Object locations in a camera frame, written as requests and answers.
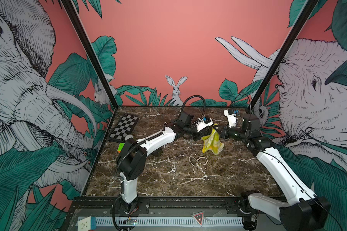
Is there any black frame post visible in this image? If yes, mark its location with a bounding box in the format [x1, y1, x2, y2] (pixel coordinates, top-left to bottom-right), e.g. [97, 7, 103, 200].
[61, 0, 119, 110]
[248, 0, 318, 112]

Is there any black white checkerboard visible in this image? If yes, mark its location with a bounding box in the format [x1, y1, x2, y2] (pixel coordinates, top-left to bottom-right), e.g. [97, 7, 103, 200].
[109, 113, 139, 143]

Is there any white slotted cable duct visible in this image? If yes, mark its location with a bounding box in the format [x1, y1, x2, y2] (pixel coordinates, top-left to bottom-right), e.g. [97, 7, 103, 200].
[96, 217, 243, 227]

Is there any colourful rubik's cube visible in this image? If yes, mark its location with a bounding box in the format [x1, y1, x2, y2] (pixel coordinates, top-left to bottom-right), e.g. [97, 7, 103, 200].
[117, 143, 125, 153]

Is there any black front mounting rail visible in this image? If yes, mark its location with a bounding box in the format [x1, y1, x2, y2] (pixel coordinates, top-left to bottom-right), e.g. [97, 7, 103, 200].
[67, 197, 281, 216]

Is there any white power socket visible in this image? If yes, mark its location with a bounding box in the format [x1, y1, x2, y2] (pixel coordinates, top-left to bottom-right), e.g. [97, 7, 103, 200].
[77, 217, 96, 231]

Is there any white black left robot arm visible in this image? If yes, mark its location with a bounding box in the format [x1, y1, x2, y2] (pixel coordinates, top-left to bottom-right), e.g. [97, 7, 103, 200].
[114, 111, 214, 205]

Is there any red triangle warning sticker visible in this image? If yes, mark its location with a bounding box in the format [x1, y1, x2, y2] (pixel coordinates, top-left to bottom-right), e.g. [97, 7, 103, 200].
[192, 211, 204, 226]

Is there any black left frame post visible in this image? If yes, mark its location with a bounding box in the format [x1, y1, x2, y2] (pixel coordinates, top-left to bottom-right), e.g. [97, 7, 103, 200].
[61, 0, 119, 110]

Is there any yellow green patterned towel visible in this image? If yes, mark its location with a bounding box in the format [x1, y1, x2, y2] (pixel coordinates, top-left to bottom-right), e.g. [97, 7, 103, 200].
[201, 128, 225, 156]

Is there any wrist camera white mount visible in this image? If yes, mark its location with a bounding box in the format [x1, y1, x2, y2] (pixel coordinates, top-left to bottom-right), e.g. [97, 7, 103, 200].
[195, 115, 214, 132]
[224, 109, 239, 128]

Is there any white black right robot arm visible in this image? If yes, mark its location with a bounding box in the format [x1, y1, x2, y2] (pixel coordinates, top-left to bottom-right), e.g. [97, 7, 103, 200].
[216, 109, 331, 231]

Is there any black right frame post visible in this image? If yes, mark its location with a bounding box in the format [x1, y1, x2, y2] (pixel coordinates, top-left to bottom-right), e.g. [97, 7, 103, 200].
[248, 0, 318, 112]

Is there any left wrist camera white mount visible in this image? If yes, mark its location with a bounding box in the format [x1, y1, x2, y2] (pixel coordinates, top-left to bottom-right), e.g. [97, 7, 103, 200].
[195, 115, 214, 132]

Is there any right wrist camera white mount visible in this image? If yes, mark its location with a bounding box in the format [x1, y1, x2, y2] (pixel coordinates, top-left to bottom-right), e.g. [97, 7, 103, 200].
[224, 109, 239, 128]

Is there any green white cylinder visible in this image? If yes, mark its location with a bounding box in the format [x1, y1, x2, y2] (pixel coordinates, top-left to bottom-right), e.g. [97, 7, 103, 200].
[125, 134, 134, 141]

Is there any black corrugated left cable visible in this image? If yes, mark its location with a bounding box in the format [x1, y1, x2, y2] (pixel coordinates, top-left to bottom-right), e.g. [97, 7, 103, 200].
[180, 94, 206, 119]

